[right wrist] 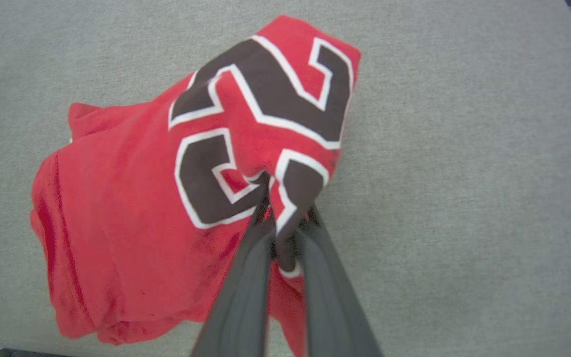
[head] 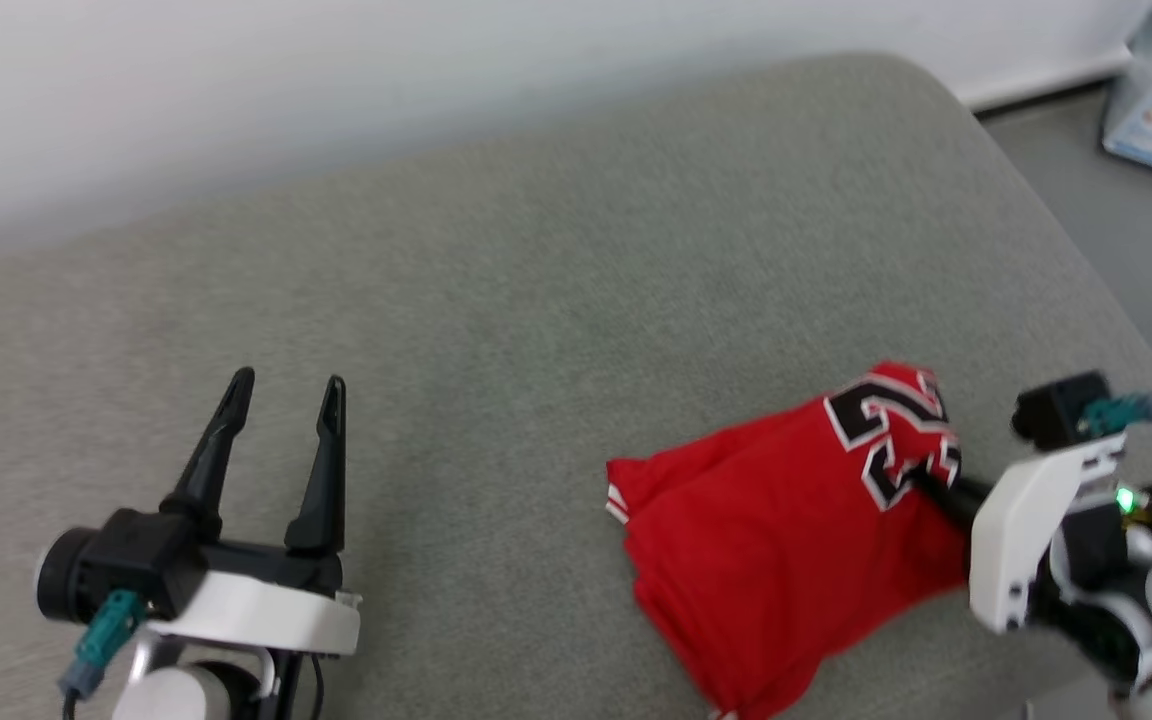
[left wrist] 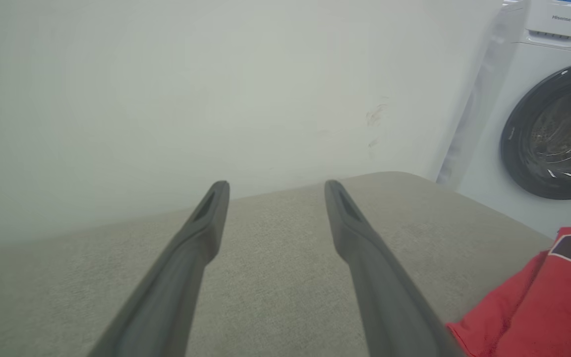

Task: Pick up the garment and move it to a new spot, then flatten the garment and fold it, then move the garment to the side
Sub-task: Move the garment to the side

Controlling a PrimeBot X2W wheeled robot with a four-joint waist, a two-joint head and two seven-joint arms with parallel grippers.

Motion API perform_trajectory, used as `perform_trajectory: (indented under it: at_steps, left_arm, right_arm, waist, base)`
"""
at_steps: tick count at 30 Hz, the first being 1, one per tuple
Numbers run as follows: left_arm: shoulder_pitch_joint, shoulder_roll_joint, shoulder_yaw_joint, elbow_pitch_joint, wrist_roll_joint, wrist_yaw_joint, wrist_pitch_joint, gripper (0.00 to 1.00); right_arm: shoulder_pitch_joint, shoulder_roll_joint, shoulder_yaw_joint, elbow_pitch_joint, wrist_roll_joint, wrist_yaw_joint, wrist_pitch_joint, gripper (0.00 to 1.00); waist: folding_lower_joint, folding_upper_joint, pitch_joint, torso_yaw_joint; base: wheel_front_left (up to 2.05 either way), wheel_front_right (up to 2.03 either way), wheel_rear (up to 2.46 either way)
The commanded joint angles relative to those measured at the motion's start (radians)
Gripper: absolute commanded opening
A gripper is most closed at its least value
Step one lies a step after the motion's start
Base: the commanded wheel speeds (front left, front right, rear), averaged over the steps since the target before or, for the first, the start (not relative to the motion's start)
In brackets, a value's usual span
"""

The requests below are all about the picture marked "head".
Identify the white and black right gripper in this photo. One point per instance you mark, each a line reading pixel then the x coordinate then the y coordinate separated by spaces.
pixel 1016 540

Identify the red basketball jersey number 23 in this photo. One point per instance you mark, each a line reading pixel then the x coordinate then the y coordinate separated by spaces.
pixel 786 520

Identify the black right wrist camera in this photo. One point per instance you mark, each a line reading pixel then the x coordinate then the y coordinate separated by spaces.
pixel 1056 410

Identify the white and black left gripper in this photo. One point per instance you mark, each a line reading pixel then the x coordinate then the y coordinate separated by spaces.
pixel 266 610

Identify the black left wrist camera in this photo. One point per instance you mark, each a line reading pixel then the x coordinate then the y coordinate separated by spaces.
pixel 136 560

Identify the white baseboard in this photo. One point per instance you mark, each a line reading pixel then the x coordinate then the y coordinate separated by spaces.
pixel 1036 85

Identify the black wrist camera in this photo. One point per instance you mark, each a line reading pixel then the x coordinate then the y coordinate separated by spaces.
pixel 1056 410
pixel 136 560

